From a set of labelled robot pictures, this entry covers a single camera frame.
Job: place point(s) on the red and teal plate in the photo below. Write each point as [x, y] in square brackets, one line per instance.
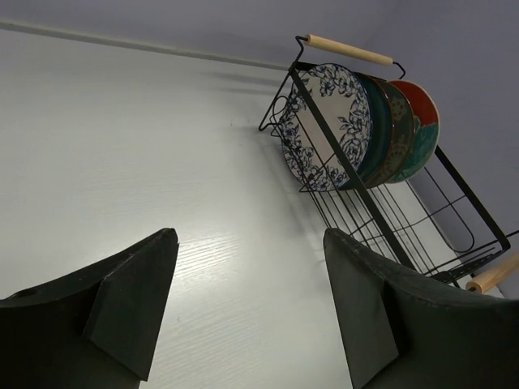
[427, 126]

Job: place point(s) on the dark teal plate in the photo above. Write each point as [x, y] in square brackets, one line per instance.
[363, 121]

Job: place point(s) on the dark grey deer plate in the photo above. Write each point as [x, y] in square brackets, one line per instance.
[401, 130]

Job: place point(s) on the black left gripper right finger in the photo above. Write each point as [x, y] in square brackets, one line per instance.
[401, 329]

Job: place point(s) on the black wire dish rack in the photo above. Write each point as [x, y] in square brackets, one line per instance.
[433, 223]

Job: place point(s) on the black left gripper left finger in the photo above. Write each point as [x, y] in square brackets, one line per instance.
[96, 327]

